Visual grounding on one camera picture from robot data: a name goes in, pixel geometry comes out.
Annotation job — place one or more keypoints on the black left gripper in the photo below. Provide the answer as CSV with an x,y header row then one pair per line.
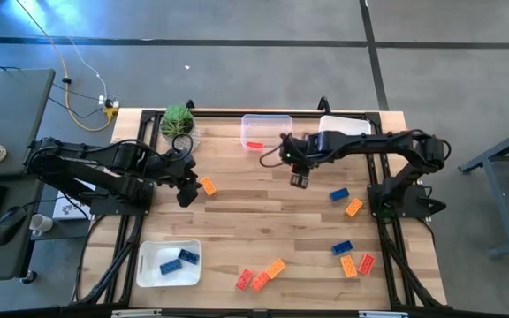
x,y
187,194

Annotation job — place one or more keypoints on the white cup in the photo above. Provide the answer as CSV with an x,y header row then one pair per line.
x,y
42,223

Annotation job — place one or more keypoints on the yellow power plug block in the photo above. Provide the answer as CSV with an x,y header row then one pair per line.
x,y
111,110

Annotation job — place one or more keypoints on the black caster wheel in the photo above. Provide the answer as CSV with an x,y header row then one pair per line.
x,y
29,277

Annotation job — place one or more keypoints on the clear plastic bin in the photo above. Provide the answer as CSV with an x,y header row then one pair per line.
x,y
265,128

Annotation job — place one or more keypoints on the blue toy brick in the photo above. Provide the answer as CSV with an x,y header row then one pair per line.
x,y
339,194
170,266
188,256
342,247

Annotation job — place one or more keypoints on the orange-red toy brick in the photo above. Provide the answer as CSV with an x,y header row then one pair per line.
x,y
366,264
260,282
244,279
255,144

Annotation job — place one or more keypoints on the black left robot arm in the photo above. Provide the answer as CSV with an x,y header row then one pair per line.
x,y
104,176

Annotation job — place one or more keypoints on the white printed paper sheet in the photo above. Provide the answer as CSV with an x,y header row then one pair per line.
x,y
66,209

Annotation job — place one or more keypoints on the black aluminium table frame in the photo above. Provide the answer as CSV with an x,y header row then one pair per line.
x,y
219,114

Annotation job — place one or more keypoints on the grey metal table frame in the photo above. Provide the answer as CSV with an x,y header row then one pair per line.
x,y
502,205

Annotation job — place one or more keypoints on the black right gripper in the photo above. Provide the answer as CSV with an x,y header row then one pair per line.
x,y
301,152

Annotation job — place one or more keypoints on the grey desk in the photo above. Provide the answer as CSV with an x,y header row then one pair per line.
x,y
11,110

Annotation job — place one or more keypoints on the black computer mouse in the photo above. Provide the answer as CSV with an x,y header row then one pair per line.
x,y
9,223

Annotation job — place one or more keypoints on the white plastic bin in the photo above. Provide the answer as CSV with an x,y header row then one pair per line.
x,y
148,260
345,124

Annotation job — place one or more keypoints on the silver metal bracket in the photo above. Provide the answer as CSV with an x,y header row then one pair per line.
x,y
135,313
382,314

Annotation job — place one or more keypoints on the green plant in patterned pot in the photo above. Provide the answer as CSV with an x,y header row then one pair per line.
x,y
177,121

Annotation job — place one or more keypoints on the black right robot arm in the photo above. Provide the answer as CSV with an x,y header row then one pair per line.
x,y
369,142

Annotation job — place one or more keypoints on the yellow-orange toy brick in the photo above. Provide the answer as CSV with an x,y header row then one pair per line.
x,y
208,186
275,268
354,207
348,266

